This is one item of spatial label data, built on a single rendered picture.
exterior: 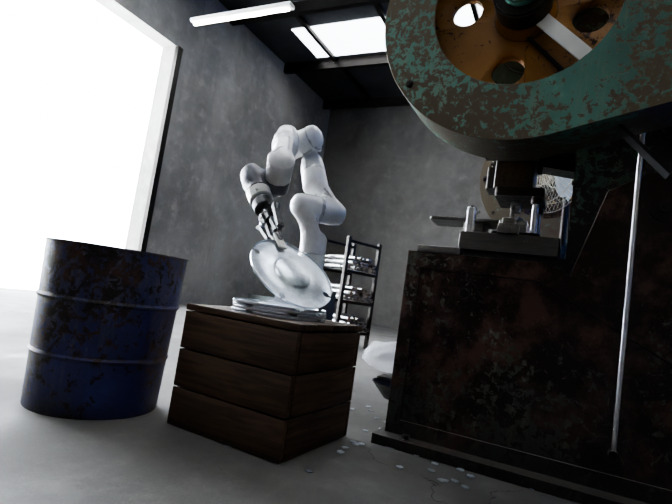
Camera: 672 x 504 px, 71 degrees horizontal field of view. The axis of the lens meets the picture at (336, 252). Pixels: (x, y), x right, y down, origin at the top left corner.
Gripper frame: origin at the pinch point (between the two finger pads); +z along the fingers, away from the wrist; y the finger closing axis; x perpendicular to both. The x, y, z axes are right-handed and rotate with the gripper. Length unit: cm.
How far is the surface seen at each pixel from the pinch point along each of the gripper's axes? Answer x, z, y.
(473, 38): 28, -16, 82
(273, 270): -7.1, 14.1, 0.3
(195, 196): 183, -422, -292
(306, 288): 3.0, 20.0, 0.5
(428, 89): 18, -6, 64
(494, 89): 25, 7, 75
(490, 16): 30, -17, 89
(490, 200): 179, -67, 15
